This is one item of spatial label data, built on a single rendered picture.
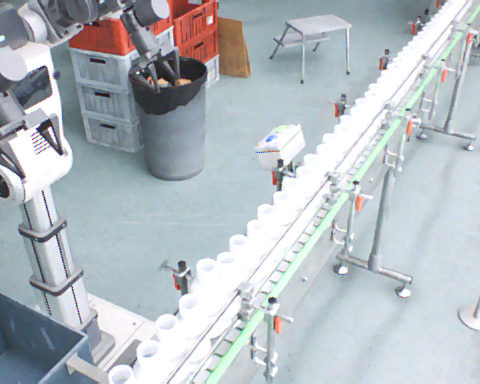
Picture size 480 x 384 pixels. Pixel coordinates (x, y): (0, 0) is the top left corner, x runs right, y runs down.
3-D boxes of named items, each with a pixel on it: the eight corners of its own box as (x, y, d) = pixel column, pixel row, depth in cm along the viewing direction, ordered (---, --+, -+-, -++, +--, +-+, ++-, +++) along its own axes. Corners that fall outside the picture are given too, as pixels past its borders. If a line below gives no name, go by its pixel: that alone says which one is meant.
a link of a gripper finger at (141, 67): (177, 82, 141) (160, 48, 138) (162, 92, 135) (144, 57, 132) (159, 90, 145) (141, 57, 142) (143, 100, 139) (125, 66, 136)
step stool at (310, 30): (314, 50, 509) (317, 4, 485) (350, 74, 463) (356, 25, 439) (268, 58, 494) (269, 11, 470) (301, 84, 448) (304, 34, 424)
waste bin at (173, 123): (185, 194, 323) (177, 94, 286) (125, 173, 341) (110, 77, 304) (225, 158, 355) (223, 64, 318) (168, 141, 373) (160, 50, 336)
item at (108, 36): (124, 56, 321) (119, 18, 309) (66, 47, 335) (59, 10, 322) (174, 24, 367) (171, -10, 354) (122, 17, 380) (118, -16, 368)
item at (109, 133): (136, 155, 359) (132, 125, 346) (85, 142, 373) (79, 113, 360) (181, 115, 404) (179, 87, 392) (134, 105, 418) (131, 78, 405)
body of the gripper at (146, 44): (172, 47, 142) (159, 20, 139) (151, 60, 134) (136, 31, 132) (155, 55, 146) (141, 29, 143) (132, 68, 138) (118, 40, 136)
